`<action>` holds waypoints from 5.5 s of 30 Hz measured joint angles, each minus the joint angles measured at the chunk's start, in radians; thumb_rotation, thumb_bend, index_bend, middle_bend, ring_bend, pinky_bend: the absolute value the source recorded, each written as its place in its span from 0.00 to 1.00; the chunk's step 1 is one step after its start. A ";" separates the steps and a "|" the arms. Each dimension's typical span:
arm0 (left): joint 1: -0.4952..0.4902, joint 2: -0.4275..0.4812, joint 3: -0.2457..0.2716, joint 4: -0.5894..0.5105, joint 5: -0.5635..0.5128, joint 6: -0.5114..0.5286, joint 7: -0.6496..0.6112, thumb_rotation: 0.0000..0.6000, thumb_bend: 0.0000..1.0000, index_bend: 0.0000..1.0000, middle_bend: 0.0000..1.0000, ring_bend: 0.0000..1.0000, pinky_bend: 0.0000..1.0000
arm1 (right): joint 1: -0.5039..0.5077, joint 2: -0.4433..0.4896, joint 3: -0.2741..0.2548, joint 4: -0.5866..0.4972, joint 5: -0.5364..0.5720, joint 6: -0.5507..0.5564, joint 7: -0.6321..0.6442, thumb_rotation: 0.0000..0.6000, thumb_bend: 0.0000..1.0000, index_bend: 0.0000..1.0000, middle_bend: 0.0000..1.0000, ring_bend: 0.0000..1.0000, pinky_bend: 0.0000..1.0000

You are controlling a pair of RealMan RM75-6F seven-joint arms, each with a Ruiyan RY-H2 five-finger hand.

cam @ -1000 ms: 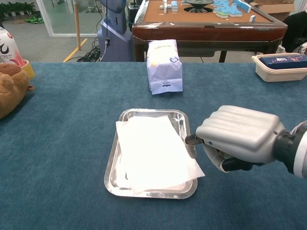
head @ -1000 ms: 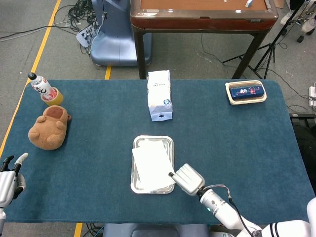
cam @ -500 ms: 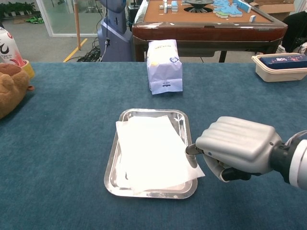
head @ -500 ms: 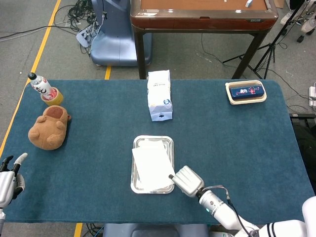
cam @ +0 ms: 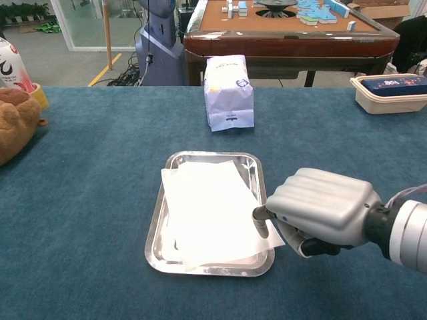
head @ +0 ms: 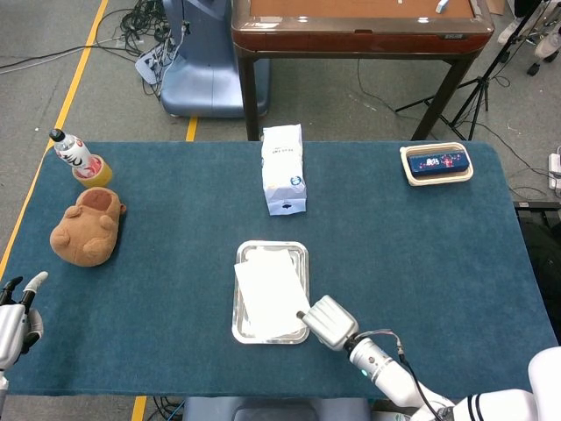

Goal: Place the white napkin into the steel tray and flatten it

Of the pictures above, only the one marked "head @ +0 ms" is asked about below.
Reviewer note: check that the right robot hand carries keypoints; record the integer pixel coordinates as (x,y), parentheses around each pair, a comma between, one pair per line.
(331,322)

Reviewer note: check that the blue grey robot torso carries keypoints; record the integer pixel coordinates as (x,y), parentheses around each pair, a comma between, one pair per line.
(263,410)

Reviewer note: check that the black tripod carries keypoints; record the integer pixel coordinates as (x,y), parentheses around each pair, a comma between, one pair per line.
(482,85)

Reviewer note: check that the brown mahjong table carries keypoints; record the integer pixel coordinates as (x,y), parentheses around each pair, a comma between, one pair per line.
(350,39)

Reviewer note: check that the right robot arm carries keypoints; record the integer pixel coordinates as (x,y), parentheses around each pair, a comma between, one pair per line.
(385,373)

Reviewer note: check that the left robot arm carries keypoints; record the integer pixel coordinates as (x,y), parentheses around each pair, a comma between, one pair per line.
(2,390)

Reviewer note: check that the white paper sheet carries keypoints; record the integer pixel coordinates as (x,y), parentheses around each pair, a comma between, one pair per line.
(271,289)

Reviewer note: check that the white paper bag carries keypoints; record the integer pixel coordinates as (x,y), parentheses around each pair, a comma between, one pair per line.
(282,175)

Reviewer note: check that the silver metal tray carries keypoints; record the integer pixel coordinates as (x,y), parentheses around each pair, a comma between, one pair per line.
(302,261)

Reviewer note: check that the black bag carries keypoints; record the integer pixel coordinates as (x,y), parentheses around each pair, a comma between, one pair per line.
(543,280)

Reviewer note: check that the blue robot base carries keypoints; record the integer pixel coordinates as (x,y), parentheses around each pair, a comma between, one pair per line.
(201,87)

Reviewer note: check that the yellow cup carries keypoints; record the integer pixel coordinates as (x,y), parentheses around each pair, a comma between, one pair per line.
(105,176)

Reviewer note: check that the dark blue box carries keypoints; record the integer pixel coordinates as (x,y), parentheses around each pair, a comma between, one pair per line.
(438,163)

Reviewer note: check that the blue table cloth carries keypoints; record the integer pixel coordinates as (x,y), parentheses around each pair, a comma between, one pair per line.
(175,263)

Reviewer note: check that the beige plastic container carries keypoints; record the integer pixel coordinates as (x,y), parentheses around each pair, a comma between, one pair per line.
(434,181)

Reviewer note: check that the blue white mahjong tile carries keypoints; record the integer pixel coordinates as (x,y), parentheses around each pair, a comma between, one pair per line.
(442,6)

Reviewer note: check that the white power strip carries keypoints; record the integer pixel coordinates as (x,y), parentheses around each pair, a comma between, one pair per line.
(556,169)
(149,66)

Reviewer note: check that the brown plush toy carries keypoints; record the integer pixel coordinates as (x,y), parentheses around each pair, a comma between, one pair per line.
(87,228)

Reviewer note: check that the white red drink bottle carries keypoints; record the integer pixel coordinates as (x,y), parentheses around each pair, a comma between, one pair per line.
(72,153)

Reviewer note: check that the cardboard box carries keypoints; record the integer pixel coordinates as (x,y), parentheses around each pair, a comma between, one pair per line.
(497,5)

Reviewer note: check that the white shoe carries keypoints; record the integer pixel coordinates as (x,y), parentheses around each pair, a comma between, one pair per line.
(548,44)
(510,30)

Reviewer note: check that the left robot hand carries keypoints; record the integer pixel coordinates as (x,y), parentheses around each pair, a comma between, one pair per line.
(13,329)

